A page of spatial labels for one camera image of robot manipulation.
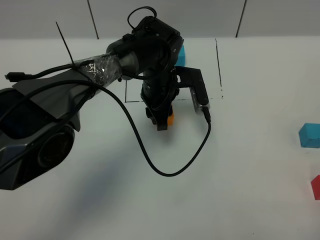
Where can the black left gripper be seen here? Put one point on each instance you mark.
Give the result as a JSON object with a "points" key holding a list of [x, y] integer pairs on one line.
{"points": [[159, 92]]}

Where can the orange cube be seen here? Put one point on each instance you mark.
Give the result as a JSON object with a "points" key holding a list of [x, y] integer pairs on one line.
{"points": [[170, 119]]}

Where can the red cube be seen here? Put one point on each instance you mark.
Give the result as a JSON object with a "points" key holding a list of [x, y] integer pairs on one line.
{"points": [[315, 185]]}

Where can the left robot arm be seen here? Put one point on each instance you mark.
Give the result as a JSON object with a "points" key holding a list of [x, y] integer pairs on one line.
{"points": [[39, 114]]}

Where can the blue template cube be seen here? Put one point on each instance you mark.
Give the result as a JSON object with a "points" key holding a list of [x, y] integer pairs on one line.
{"points": [[181, 60]]}

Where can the black zip tie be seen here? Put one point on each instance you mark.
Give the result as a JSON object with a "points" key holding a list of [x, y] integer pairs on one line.
{"points": [[65, 43]]}

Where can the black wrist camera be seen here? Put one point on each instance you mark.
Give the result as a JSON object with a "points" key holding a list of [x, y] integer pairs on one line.
{"points": [[192, 78]]}

